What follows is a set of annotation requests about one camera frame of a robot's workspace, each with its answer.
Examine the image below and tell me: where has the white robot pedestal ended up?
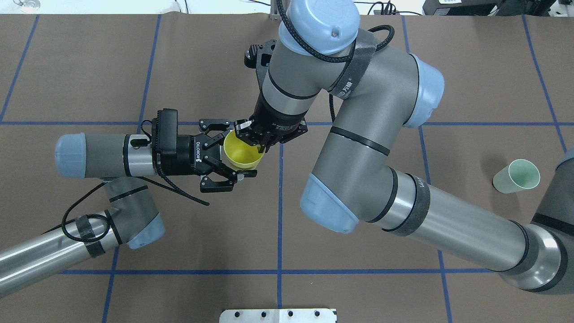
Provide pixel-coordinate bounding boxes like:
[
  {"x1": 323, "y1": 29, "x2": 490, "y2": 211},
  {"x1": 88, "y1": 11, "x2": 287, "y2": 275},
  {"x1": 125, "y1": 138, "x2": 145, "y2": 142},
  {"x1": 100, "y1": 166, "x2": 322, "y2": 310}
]
[{"x1": 219, "y1": 308, "x2": 338, "y2": 323}]

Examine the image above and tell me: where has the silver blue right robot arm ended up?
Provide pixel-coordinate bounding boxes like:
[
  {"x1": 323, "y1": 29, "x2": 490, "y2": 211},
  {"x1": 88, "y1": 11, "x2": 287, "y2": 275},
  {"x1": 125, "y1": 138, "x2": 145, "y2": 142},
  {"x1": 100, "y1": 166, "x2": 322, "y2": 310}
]
[{"x1": 235, "y1": 0, "x2": 573, "y2": 295}]

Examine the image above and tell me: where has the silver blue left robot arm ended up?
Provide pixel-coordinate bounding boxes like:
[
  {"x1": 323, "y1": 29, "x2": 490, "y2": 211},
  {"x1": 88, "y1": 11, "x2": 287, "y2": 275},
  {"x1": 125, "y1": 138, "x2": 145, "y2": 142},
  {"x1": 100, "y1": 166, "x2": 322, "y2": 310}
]
[{"x1": 0, "y1": 109, "x2": 257, "y2": 298}]

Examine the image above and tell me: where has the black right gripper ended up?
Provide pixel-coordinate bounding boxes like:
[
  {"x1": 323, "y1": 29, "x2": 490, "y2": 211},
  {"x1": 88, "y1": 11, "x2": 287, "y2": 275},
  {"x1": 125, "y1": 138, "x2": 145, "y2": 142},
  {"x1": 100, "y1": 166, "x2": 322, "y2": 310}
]
[{"x1": 234, "y1": 101, "x2": 308, "y2": 154}]

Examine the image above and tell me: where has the aluminium frame post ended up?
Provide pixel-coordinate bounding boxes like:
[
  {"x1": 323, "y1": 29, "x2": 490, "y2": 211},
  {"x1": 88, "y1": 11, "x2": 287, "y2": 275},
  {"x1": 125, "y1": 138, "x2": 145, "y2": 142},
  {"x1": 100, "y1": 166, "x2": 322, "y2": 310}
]
[{"x1": 270, "y1": 0, "x2": 281, "y2": 21}]

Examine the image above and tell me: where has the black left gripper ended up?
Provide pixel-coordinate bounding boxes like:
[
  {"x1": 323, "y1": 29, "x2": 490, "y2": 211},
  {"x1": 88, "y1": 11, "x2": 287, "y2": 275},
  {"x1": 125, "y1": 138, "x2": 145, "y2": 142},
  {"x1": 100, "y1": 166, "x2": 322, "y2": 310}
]
[{"x1": 157, "y1": 118, "x2": 258, "y2": 193}]

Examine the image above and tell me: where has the yellow plastic cup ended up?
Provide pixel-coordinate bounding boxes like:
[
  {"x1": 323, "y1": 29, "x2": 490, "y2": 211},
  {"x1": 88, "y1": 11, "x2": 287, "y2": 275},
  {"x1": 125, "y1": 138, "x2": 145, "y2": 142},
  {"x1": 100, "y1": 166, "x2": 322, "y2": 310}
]
[{"x1": 223, "y1": 130, "x2": 265, "y2": 170}]

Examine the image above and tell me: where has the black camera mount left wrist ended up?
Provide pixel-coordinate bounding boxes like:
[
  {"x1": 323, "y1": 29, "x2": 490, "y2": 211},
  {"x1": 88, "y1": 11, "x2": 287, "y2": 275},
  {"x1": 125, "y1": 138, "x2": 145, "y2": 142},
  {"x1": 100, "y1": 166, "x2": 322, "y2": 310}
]
[{"x1": 152, "y1": 109, "x2": 178, "y2": 159}]

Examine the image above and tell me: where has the light green plastic cup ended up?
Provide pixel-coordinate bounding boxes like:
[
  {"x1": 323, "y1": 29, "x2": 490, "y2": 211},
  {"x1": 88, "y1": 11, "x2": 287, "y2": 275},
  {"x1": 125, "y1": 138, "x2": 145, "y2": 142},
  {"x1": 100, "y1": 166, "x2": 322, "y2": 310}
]
[{"x1": 492, "y1": 159, "x2": 541, "y2": 194}]

